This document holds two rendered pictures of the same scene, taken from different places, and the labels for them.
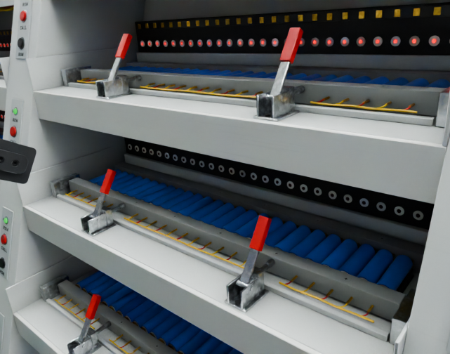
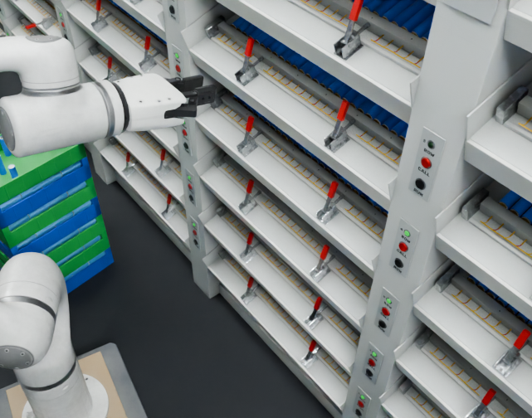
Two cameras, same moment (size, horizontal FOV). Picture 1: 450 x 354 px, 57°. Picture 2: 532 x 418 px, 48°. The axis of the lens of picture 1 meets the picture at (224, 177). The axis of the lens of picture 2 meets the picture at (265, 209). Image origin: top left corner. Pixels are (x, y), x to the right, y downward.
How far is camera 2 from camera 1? 0.70 m
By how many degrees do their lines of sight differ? 40
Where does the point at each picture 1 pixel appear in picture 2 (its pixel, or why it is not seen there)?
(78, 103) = not seen: outside the picture
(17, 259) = not seen: hidden behind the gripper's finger
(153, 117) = (275, 27)
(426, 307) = (402, 170)
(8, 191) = (174, 34)
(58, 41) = not seen: outside the picture
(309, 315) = (368, 157)
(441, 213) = (409, 135)
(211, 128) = (311, 51)
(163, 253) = (290, 104)
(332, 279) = (383, 138)
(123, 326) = (270, 134)
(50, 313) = (219, 119)
